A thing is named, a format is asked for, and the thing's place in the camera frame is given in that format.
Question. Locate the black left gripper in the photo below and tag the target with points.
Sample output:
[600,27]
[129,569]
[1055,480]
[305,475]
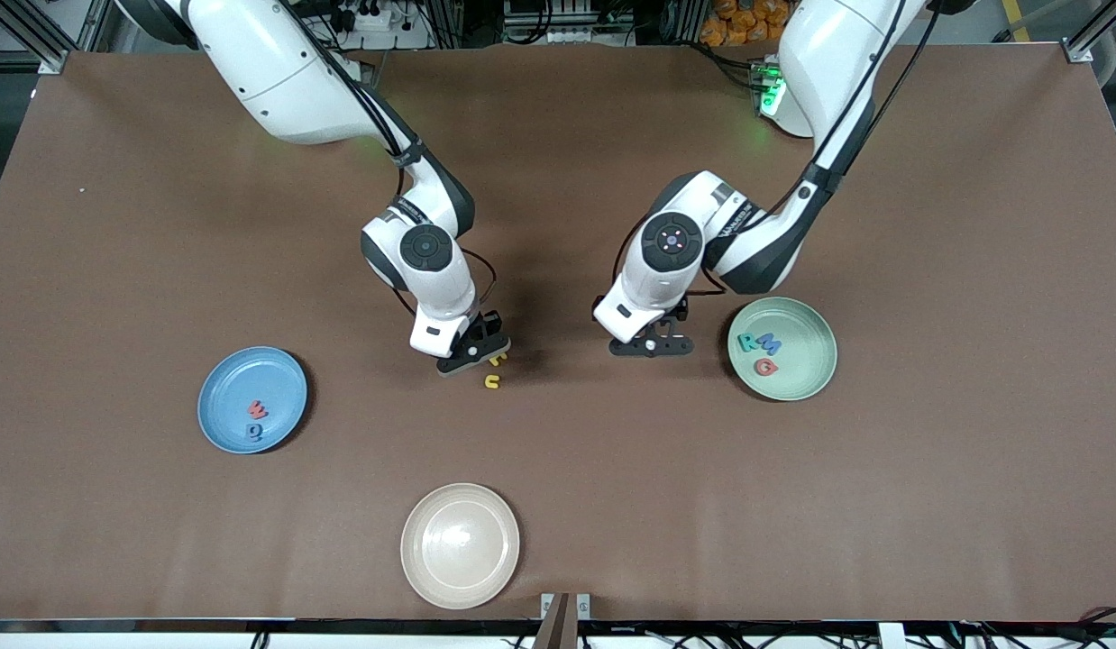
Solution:
[680,312]

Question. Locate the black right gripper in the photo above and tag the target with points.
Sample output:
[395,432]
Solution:
[487,324]

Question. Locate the teal foam letter R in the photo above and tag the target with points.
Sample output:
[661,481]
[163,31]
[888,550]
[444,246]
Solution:
[744,343]

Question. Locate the red foam letter G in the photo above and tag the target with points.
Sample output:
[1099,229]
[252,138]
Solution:
[758,368]

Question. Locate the blue capital letter M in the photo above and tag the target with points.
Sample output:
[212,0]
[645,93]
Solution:
[771,344]

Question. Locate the red foam letter w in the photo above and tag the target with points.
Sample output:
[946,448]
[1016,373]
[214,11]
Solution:
[257,411]

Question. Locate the dark blue letter a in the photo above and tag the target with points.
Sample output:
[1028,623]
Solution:
[260,432]

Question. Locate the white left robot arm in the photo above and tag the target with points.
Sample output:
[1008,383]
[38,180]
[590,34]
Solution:
[828,54]

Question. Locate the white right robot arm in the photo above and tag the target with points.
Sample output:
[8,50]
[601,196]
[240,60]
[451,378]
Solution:
[278,63]

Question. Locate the green plate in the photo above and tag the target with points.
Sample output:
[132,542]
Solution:
[801,383]

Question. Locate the beige plate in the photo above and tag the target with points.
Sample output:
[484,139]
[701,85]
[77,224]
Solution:
[459,545]

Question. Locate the blue plate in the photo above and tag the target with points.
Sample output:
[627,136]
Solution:
[233,388]

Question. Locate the orange bags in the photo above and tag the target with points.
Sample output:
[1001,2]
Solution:
[747,22]

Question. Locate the black equipment rack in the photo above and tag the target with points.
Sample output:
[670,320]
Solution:
[567,22]

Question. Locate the white power strip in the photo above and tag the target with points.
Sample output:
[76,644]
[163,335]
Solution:
[369,18]

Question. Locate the metal camera pole bracket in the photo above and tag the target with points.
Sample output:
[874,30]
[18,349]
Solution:
[558,622]

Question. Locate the aluminium frame post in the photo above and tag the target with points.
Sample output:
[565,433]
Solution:
[53,61]
[1085,47]

